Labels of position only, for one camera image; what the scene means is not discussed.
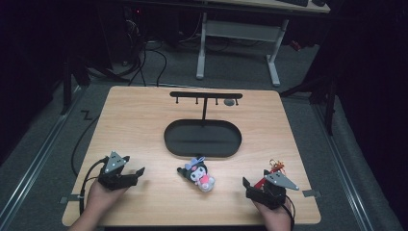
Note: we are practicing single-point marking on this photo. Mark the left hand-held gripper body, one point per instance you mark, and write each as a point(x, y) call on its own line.
point(114, 180)

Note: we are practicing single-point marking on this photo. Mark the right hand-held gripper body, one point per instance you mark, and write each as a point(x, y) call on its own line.
point(268, 192)

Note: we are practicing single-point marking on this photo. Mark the black hook rack with tray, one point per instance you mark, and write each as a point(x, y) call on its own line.
point(202, 138)

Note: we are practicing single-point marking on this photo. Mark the person's left hand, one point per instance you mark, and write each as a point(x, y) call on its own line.
point(103, 196)

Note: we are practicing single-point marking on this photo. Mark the person's right hand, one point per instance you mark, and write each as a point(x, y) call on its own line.
point(274, 218)

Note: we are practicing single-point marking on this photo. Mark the grey tape strip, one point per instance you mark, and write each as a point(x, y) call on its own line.
point(311, 193)
point(71, 199)

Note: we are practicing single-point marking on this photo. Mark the black zigzag floor tape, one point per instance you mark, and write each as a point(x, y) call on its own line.
point(86, 115)

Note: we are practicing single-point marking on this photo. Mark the grey round disc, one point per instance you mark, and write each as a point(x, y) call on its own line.
point(229, 102)

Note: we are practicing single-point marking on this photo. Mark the black metal stand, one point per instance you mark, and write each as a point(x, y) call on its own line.
point(68, 86)
point(324, 96)

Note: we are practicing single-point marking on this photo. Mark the dark computer tower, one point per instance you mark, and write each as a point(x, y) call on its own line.
point(132, 32)

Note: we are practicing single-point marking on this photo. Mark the small red object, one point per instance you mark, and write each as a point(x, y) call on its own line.
point(295, 45)

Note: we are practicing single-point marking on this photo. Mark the white-legged desk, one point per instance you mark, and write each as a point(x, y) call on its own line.
point(241, 31)

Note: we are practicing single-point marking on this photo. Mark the black keyboard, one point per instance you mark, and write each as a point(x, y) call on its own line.
point(293, 2)

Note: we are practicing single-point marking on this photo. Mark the black computer mouse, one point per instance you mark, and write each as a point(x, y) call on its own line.
point(318, 2)

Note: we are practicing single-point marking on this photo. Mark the metal floor rail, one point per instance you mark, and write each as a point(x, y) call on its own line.
point(346, 173)
point(35, 160)

